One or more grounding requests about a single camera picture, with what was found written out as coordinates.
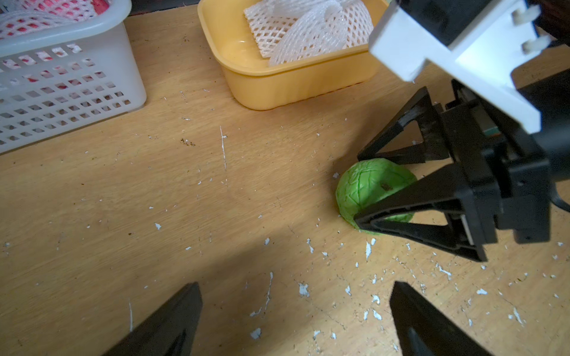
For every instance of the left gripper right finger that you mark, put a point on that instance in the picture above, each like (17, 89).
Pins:
(423, 330)

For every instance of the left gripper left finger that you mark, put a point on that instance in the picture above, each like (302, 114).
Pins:
(170, 330)

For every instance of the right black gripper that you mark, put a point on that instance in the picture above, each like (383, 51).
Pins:
(507, 176)

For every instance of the green apple netted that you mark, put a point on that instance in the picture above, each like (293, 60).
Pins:
(367, 182)

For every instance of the white foam net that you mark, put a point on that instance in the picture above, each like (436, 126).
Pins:
(268, 25)
(320, 29)
(349, 24)

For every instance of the yellow plastic tub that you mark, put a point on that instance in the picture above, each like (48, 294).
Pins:
(259, 86)

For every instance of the white plastic mesh basket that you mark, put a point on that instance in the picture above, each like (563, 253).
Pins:
(64, 78)

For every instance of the red apple netted front right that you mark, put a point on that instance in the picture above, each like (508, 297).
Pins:
(31, 16)

